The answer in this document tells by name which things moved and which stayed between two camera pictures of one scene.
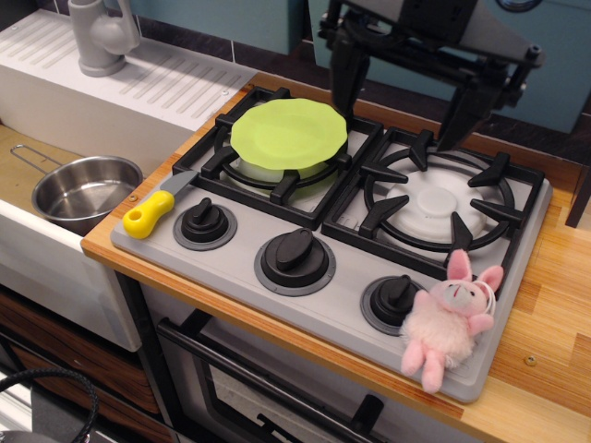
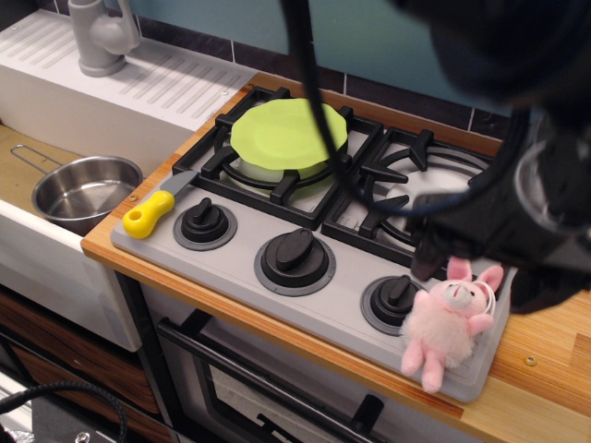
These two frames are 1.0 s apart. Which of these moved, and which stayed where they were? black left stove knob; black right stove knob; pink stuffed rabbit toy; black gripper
Moved: black gripper
Stayed: pink stuffed rabbit toy; black right stove knob; black left stove knob
